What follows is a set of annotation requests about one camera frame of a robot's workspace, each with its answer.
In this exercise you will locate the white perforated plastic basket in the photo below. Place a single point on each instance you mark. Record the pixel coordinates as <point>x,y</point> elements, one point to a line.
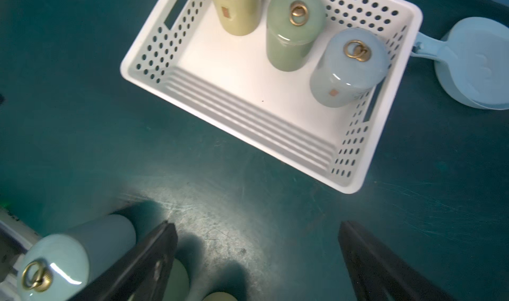
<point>183,55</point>

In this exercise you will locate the light blue dustpan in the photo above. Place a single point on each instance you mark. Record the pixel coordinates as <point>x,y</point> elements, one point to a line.
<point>471,62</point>

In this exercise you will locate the grey-blue tea canister back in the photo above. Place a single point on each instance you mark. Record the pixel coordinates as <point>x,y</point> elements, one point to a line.
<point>354,62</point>

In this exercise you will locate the green tea canister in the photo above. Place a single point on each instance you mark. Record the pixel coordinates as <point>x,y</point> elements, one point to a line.
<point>292,27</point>
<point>178,285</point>

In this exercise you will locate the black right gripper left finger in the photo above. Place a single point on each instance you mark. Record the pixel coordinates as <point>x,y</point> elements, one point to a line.
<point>141,274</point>

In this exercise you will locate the yellow tea canister front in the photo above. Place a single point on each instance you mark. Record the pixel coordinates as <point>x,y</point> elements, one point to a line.
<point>220,296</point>

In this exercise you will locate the blue tea canister front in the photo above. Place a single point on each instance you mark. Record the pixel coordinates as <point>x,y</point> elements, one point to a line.
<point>60,265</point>

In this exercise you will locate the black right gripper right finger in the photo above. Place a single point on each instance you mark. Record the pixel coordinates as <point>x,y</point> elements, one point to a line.
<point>377,273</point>

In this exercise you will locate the yellow tea canister back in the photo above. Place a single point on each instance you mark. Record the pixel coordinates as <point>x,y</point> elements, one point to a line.
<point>239,17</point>

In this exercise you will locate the yellow tea canister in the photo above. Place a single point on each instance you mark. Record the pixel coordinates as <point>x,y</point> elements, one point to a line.
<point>220,296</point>
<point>239,17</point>

